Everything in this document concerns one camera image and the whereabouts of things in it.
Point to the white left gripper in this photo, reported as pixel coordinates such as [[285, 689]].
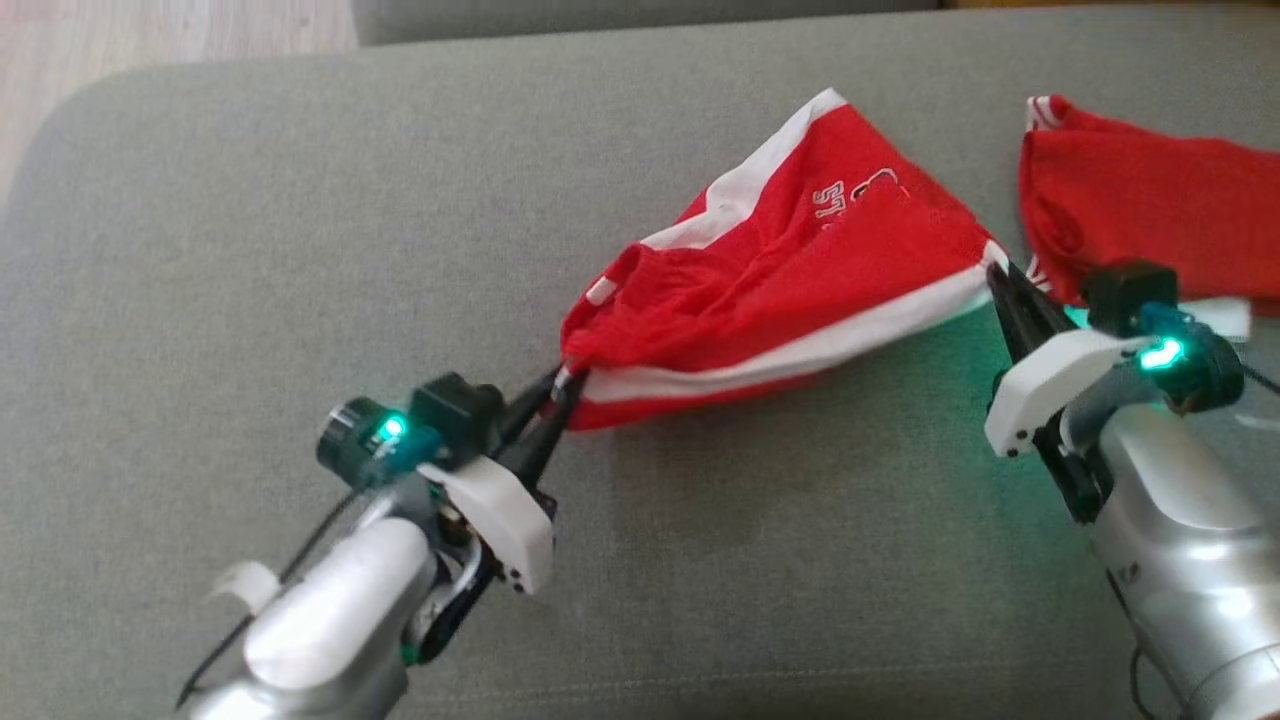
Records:
[[510, 525]]

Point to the grey sofa back cushion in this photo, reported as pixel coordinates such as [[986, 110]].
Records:
[[650, 15]]

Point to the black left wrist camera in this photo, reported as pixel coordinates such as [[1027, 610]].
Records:
[[455, 415]]

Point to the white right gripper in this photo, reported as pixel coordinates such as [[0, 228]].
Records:
[[1035, 385]]

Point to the yellow grey sofa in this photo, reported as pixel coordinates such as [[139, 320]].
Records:
[[400, 250]]

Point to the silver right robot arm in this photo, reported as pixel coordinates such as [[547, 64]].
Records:
[[1190, 540]]

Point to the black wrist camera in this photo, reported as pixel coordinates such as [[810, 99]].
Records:
[[455, 415], [1130, 295]]

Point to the red white-striped shorts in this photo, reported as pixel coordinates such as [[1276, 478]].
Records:
[[780, 280]]

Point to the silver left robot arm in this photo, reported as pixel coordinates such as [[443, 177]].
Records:
[[340, 610]]

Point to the red white basketball jersey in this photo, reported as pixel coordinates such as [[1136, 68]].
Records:
[[1150, 200]]

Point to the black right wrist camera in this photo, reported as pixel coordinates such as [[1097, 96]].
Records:
[[1130, 295]]

